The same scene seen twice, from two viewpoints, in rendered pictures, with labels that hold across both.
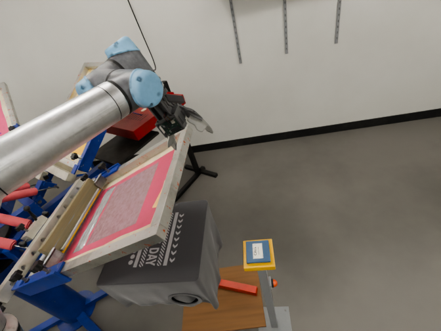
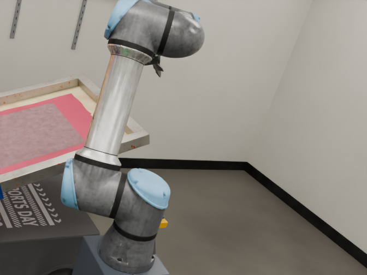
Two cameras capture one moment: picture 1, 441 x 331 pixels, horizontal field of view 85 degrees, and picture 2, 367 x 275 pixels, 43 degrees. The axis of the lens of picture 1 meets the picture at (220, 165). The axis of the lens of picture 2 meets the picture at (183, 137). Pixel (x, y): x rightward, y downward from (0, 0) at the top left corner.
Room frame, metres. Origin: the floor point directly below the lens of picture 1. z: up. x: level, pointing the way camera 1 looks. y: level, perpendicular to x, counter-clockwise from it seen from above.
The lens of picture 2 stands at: (-0.51, 1.33, 1.92)
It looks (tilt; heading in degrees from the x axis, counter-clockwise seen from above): 19 degrees down; 306
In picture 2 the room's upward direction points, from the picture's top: 19 degrees clockwise
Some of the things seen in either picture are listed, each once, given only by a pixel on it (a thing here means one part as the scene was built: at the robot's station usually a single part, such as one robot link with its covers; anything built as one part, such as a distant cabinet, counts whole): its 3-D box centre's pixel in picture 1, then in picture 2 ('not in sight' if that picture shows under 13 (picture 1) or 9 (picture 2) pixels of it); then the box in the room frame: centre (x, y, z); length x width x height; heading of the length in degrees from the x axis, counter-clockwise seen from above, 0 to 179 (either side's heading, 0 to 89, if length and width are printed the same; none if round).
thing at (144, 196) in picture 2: not in sight; (141, 199); (0.15, 0.51, 1.37); 0.13 x 0.12 x 0.14; 45
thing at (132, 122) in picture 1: (144, 113); not in sight; (2.07, 0.52, 1.06); 0.61 x 0.46 x 0.12; 137
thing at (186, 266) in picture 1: (157, 238); (18, 203); (0.78, 0.41, 0.95); 0.48 x 0.44 x 0.01; 77
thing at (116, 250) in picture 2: not in sight; (131, 239); (0.14, 0.51, 1.25); 0.15 x 0.15 x 0.10
